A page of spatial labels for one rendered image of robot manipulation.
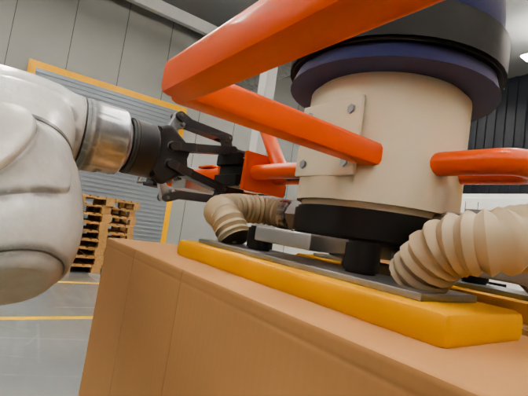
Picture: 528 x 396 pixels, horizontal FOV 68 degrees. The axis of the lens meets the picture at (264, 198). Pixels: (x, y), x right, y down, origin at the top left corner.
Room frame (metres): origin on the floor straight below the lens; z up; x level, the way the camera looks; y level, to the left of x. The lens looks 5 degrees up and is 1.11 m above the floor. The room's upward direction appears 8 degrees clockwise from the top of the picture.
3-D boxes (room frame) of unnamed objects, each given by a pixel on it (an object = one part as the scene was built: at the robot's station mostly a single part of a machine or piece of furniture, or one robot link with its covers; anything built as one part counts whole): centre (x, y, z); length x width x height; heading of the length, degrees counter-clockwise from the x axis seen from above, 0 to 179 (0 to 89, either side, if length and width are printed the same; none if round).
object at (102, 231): (7.21, 2.99, 0.65); 1.29 x 1.10 x 1.30; 34
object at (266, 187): (0.63, 0.03, 1.20); 0.10 x 0.08 x 0.06; 126
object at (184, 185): (0.80, 0.15, 1.19); 0.07 x 0.07 x 0.04; 36
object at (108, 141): (0.49, 0.22, 1.20); 0.09 x 0.06 x 0.09; 38
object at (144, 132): (0.54, 0.16, 1.20); 0.09 x 0.07 x 0.08; 128
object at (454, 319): (0.37, -0.04, 1.09); 0.34 x 0.10 x 0.05; 36
